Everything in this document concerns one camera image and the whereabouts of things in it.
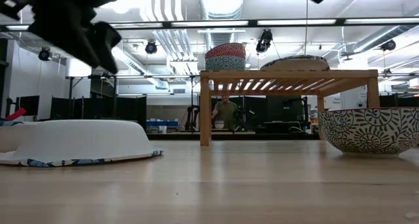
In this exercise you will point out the black background tripod rig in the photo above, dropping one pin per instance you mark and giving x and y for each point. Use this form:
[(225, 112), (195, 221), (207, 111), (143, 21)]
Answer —
[(191, 119)]

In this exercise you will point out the black hanging spotlight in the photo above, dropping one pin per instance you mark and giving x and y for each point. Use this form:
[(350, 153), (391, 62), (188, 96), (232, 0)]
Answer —
[(44, 53), (151, 47), (264, 40), (388, 45)]

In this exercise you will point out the wooden slatted shelf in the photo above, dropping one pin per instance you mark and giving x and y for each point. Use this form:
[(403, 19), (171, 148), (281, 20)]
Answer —
[(288, 75)]

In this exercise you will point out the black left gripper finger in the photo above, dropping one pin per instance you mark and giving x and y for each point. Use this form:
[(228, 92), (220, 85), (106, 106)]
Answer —
[(85, 48), (106, 40)]

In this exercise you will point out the black background monitor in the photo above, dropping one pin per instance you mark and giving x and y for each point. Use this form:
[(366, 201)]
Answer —
[(29, 105)]

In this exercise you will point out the white cup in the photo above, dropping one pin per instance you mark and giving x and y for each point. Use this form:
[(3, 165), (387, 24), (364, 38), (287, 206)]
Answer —
[(162, 129)]

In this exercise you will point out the silver ventilation duct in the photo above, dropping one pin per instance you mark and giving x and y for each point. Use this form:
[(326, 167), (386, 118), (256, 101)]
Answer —
[(222, 4)]

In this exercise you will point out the teal star ceramic bowl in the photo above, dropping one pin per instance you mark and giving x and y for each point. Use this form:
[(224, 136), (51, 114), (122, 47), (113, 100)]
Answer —
[(225, 64)]

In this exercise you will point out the black ceiling light rail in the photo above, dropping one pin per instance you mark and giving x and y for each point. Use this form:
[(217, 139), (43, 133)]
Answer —
[(167, 24)]

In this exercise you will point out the red zigzag ceramic bowl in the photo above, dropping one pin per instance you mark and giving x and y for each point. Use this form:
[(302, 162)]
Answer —
[(226, 50)]

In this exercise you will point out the white notice board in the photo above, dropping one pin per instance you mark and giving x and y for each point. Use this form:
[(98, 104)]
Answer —
[(353, 99)]

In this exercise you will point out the person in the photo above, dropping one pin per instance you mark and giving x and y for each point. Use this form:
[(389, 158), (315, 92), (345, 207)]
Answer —
[(226, 114)]

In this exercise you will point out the black partition panel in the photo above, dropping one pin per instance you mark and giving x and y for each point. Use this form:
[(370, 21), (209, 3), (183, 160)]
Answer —
[(255, 109), (131, 109)]

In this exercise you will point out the black white swirl ceramic bowl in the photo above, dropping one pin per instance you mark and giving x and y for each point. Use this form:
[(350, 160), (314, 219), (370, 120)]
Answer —
[(370, 132)]

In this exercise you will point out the small white bowl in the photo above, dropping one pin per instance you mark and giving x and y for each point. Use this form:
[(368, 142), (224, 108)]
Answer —
[(219, 124)]

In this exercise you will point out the blue storage bins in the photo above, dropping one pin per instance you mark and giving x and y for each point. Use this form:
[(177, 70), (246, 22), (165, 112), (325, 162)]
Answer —
[(163, 123)]

